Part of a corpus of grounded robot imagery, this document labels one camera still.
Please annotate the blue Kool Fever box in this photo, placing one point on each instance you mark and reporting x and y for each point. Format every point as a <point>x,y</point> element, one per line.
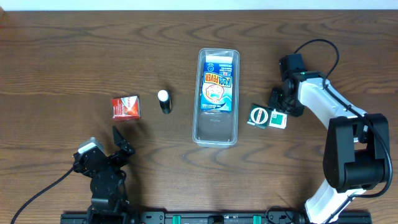
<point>217,87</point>

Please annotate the white green Panadol box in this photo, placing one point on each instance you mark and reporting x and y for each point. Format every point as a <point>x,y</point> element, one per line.
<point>278,120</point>

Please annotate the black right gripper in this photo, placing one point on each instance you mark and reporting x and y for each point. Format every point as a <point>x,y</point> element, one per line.
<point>280,101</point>

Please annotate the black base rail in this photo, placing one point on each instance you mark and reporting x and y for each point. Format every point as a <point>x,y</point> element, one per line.
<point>277,216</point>

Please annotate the red white small box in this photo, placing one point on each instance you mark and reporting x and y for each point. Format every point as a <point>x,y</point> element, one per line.
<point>126,108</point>

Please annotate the green Zam-Buk box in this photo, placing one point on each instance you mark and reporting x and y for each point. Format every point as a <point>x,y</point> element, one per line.
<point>259,116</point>

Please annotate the clear plastic container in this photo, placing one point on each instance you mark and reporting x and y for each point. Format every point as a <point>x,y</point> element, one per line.
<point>210,128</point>

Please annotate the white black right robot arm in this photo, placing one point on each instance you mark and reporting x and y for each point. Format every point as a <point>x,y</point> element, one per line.
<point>356,161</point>

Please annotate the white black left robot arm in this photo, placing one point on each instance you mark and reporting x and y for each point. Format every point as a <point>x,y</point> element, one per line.
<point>109,201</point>

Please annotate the black bottle white cap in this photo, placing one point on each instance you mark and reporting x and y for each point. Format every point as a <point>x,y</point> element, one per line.
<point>165,101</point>

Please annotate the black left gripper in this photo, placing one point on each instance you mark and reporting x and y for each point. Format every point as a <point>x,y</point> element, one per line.
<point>122,159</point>

